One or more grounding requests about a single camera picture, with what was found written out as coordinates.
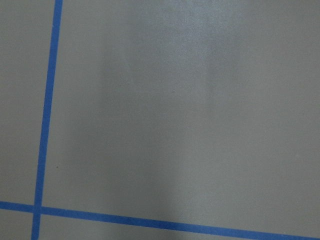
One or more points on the brown paper table cover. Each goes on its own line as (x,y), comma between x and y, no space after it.
(159,119)

